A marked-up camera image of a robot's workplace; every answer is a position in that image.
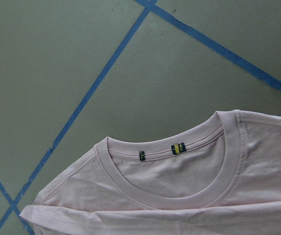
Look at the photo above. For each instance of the pink Snoopy t-shirt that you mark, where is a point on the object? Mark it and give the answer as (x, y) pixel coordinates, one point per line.
(222, 177)

